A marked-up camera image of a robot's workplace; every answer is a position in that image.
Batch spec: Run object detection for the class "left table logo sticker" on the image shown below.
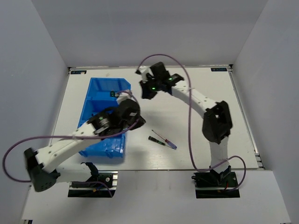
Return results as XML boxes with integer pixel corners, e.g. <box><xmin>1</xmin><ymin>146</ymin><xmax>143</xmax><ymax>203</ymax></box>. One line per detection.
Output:
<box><xmin>71</xmin><ymin>70</ymin><xmax>87</xmax><ymax>75</ymax></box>

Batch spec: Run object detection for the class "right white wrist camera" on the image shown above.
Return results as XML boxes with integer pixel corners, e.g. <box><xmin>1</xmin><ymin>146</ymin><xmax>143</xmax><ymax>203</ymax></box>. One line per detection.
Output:
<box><xmin>135</xmin><ymin>66</ymin><xmax>152</xmax><ymax>83</ymax></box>

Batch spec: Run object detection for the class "right table logo sticker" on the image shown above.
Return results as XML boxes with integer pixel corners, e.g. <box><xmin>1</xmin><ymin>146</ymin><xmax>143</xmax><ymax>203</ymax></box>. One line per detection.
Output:
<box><xmin>211</xmin><ymin>68</ymin><xmax>227</xmax><ymax>72</ymax></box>

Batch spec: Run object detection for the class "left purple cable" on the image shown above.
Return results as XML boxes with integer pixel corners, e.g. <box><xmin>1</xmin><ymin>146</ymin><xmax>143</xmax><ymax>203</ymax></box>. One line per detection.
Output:
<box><xmin>2</xmin><ymin>90</ymin><xmax>141</xmax><ymax>196</ymax></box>

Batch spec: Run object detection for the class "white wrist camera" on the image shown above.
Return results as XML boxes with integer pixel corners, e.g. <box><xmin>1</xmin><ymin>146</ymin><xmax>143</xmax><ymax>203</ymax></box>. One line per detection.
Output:
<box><xmin>116</xmin><ymin>90</ymin><xmax>132</xmax><ymax>104</ymax></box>
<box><xmin>135</xmin><ymin>66</ymin><xmax>152</xmax><ymax>83</ymax></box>

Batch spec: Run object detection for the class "black green handled screwdriver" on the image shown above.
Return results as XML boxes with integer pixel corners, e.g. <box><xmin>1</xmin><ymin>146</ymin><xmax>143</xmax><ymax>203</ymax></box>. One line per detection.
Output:
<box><xmin>148</xmin><ymin>136</ymin><xmax>166</xmax><ymax>146</ymax></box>

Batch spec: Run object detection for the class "blue plastic compartment bin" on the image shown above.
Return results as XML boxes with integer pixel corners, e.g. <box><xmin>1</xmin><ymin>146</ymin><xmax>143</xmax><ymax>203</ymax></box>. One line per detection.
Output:
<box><xmin>78</xmin><ymin>77</ymin><xmax>131</xmax><ymax>159</ymax></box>

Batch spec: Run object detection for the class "purple cable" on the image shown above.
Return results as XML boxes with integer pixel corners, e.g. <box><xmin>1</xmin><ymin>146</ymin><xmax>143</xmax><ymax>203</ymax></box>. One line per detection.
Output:
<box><xmin>136</xmin><ymin>54</ymin><xmax>246</xmax><ymax>192</ymax></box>
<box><xmin>2</xmin><ymin>90</ymin><xmax>141</xmax><ymax>196</ymax></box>

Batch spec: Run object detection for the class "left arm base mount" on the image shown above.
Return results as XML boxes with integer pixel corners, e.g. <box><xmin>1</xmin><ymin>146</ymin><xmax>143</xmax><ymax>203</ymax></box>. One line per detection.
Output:
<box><xmin>68</xmin><ymin>171</ymin><xmax>118</xmax><ymax>198</ymax></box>

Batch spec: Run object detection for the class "red blue handled screwdriver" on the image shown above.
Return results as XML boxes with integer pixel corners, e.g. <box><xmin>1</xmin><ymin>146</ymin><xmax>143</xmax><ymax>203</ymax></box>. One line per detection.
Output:
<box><xmin>152</xmin><ymin>130</ymin><xmax>177</xmax><ymax>149</ymax></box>

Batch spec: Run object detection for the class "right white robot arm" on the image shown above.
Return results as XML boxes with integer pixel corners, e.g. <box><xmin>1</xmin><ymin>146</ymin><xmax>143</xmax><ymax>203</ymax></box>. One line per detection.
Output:
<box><xmin>136</xmin><ymin>62</ymin><xmax>233</xmax><ymax>186</ymax></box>

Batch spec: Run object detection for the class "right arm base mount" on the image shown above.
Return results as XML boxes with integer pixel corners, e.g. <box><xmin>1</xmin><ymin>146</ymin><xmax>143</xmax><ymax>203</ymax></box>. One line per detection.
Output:
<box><xmin>191</xmin><ymin>172</ymin><xmax>238</xmax><ymax>189</ymax></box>

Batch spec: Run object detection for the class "table logo sticker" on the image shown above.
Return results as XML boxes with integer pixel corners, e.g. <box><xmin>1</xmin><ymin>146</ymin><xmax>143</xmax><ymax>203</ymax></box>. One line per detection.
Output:
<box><xmin>211</xmin><ymin>68</ymin><xmax>227</xmax><ymax>72</ymax></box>
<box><xmin>71</xmin><ymin>70</ymin><xmax>87</xmax><ymax>75</ymax></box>

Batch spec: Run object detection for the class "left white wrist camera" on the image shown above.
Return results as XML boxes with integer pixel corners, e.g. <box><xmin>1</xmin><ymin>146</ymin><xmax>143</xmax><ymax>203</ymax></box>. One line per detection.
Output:
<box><xmin>116</xmin><ymin>90</ymin><xmax>132</xmax><ymax>104</ymax></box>

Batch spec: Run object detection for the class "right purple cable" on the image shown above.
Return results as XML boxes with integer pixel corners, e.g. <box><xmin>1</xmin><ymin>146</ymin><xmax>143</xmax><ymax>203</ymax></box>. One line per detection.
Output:
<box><xmin>136</xmin><ymin>54</ymin><xmax>246</xmax><ymax>192</ymax></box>

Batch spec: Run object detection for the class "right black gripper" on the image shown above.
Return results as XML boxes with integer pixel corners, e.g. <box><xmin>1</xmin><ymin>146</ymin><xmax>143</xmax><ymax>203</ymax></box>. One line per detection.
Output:
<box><xmin>140</xmin><ymin>76</ymin><xmax>162</xmax><ymax>100</ymax></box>

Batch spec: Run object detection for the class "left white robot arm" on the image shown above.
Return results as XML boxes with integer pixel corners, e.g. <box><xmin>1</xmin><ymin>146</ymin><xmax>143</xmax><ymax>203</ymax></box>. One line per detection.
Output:
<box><xmin>24</xmin><ymin>99</ymin><xmax>145</xmax><ymax>192</ymax></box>

